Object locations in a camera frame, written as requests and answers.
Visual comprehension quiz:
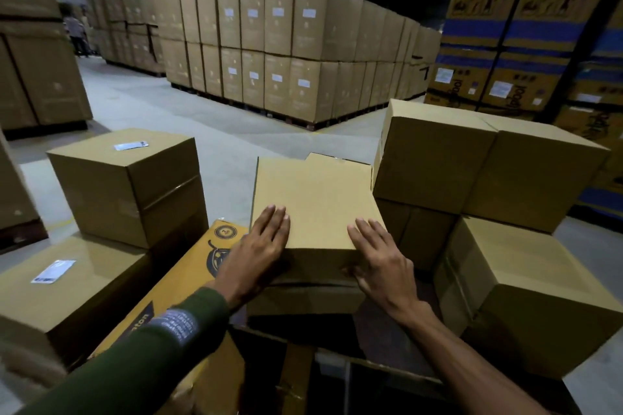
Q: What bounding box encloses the person's right hand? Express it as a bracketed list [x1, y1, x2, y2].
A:
[343, 218, 420, 324]

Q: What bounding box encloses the person's left hand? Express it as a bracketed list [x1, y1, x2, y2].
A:
[212, 205, 291, 311]

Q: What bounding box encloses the plain cardboard box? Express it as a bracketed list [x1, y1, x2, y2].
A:
[250, 152, 388, 285]
[461, 115, 611, 234]
[375, 197, 459, 275]
[433, 215, 623, 380]
[372, 98, 498, 215]

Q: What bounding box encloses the person's right forearm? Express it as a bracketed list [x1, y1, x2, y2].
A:
[387, 300, 553, 415]

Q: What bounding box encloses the person's left forearm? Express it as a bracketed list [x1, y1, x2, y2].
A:
[17, 285, 232, 415]

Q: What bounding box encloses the low cardboard box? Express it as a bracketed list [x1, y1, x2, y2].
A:
[247, 279, 367, 317]

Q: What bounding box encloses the yellow printed cardboard box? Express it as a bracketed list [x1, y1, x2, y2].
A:
[90, 219, 256, 415]

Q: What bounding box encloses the open dark cardboard box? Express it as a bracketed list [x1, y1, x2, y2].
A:
[228, 315, 582, 415]

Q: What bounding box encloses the small labelled cardboard box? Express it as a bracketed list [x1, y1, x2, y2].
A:
[47, 128, 209, 250]

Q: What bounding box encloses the pallet block of labelled cartons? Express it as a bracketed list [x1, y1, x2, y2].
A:
[152, 0, 443, 132]

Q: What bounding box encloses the large labelled cardboard box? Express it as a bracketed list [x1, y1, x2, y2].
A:
[0, 233, 153, 364]

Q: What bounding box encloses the distant row of stacked cartons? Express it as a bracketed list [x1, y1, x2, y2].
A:
[84, 0, 167, 78]

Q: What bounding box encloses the tall stack of brown cartons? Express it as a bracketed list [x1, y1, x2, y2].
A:
[0, 0, 94, 134]

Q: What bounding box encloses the stack of blue striped cartons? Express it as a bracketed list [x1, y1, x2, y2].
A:
[422, 0, 623, 221]

